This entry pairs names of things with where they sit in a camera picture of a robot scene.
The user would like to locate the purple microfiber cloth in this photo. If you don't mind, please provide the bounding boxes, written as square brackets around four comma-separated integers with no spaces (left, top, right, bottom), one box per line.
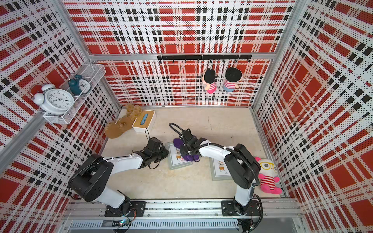
[173,138,201,162]

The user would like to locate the green frame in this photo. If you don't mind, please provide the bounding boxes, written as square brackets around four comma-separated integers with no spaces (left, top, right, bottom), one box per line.
[210,158,232,181]
[166,142,192,170]

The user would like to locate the pink object behind right arm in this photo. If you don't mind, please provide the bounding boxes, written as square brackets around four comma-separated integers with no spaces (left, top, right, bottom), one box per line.
[255,157,283,195]

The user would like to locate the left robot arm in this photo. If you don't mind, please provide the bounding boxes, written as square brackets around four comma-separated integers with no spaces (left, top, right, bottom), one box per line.
[68,137,169,216]

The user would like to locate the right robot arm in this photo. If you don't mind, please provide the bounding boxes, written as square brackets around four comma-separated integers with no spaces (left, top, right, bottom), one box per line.
[175,129,261,216]

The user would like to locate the white box wooden lid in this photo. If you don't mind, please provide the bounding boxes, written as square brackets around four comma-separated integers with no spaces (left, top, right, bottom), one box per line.
[133,110,156,134]

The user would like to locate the blue object on box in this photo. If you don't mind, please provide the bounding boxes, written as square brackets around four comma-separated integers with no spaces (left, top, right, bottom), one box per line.
[140,114,148,125]

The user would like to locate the brown plush toy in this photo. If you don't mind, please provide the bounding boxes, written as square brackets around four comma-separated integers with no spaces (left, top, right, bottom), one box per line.
[104,103,142,139]

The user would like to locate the doll pink striped shirt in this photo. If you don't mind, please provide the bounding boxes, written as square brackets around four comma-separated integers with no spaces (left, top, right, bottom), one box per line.
[202,69,217,94]

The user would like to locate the doll blue pants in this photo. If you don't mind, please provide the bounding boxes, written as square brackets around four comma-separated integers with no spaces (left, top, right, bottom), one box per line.
[223,67,242,92]

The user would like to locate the green circuit board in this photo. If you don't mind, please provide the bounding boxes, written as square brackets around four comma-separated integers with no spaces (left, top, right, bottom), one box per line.
[112,219,130,228]

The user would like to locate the teal alarm clock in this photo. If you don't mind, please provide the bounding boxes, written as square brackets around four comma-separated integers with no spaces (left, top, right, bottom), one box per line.
[68,74,91,96]

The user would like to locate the white alarm clock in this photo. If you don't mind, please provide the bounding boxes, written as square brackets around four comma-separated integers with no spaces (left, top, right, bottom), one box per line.
[33,83,75,115]

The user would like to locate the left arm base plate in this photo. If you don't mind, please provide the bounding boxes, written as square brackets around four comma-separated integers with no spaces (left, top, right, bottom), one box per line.
[105,201,146,217]

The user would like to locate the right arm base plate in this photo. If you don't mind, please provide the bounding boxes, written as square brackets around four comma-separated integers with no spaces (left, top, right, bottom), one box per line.
[221,200,262,216]

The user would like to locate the black hook rail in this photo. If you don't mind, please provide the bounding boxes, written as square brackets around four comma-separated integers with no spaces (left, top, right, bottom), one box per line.
[157,54,253,62]

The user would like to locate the white wire shelf basket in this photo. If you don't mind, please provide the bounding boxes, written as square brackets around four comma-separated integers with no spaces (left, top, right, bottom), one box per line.
[43,63,106,124]

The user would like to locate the aluminium front rail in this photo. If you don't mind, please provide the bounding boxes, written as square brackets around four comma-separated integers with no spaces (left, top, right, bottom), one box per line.
[63,198,303,220]

